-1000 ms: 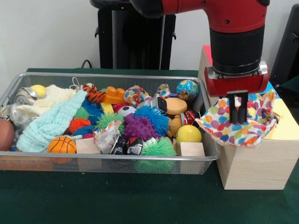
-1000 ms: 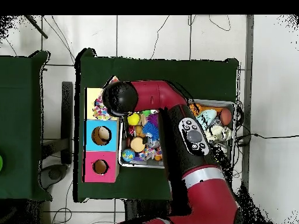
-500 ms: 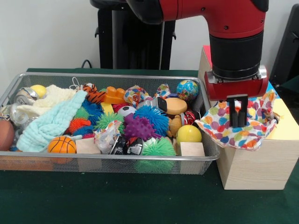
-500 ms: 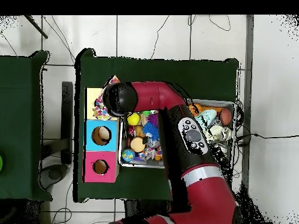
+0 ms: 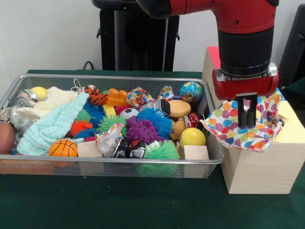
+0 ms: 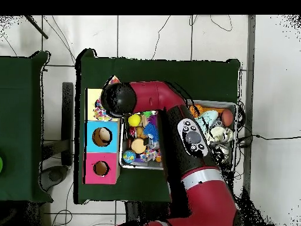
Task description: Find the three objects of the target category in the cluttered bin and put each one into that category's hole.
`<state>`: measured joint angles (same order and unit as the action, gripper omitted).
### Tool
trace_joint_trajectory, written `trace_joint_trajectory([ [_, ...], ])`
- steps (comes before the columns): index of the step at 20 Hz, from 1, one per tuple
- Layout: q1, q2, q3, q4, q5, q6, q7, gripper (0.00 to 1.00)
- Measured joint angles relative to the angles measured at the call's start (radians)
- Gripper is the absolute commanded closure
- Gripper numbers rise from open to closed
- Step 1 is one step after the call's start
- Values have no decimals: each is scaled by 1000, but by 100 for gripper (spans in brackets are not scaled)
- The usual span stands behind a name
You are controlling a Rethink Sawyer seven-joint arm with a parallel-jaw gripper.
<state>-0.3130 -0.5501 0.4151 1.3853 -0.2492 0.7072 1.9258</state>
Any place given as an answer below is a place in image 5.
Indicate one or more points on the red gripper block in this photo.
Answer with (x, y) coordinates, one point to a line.
(247, 87)

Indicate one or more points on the polka dot cloth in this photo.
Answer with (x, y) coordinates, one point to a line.
(228, 133)

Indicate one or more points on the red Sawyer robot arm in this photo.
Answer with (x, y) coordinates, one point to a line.
(245, 47)

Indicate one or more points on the wooden box with three holes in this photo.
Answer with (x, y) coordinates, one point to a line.
(262, 169)

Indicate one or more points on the shallow mesh toy bin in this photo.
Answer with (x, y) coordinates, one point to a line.
(107, 168)

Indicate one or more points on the green cloth side table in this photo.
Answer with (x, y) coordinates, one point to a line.
(297, 88)

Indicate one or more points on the smooth yellow ball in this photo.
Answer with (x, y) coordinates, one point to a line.
(192, 138)

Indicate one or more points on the globe print ball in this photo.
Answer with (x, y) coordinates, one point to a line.
(191, 91)

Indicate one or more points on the black upright bar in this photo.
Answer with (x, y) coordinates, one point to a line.
(295, 47)

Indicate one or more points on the purple spiky ball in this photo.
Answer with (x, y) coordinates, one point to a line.
(141, 130)

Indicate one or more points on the dark green tablecloth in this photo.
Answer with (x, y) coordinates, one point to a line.
(119, 202)

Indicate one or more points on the orange toy basketball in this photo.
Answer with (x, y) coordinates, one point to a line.
(63, 148)

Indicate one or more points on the cream knitted cloth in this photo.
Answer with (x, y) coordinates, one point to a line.
(54, 100)

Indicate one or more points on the light blue cloth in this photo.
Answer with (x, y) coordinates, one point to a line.
(52, 126)

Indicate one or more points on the brown toy football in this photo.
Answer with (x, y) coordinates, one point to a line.
(6, 138)

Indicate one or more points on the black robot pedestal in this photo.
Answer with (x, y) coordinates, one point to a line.
(140, 47)

